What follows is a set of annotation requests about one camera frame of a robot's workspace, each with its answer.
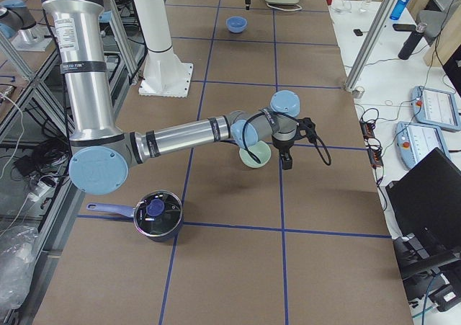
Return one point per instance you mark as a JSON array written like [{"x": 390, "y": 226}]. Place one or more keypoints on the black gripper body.
[{"x": 282, "y": 148}]

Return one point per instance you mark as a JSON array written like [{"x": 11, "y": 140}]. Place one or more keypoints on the green bowl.
[{"x": 261, "y": 151}]

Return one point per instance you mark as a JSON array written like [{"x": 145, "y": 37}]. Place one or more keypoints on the blue bowl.
[{"x": 236, "y": 24}]

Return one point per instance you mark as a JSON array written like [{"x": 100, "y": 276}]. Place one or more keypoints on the blue teach pendant near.
[{"x": 415, "y": 141}]

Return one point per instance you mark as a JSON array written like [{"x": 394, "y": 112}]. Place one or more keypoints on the blue teach pendant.
[
  {"x": 435, "y": 107},
  {"x": 415, "y": 141}
]

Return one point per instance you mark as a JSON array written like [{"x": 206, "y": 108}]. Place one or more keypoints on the dark blue saucepan with lid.
[{"x": 158, "y": 216}]

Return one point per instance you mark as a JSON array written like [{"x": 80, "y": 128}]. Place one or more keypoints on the black laptop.
[{"x": 427, "y": 198}]

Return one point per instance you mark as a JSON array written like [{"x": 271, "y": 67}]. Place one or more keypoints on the blue teach pendant far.
[{"x": 435, "y": 107}]

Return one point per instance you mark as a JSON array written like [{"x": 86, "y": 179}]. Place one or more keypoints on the blue water bottle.
[{"x": 398, "y": 9}]

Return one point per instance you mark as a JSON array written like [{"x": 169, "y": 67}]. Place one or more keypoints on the black water bottle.
[{"x": 412, "y": 41}]

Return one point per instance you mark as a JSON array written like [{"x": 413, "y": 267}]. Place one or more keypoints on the black smartphone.
[{"x": 404, "y": 27}]

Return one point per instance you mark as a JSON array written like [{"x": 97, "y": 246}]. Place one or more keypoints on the clear plastic bag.
[{"x": 18, "y": 259}]

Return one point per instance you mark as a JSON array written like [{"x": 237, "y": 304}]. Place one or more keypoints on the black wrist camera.
[{"x": 306, "y": 129}]

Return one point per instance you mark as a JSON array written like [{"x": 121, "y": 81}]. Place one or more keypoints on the orange black cable adapter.
[{"x": 373, "y": 145}]

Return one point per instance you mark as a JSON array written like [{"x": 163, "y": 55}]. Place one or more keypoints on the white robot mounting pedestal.
[{"x": 164, "y": 74}]

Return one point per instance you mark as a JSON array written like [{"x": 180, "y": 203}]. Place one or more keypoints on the aluminium frame post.
[{"x": 368, "y": 45}]

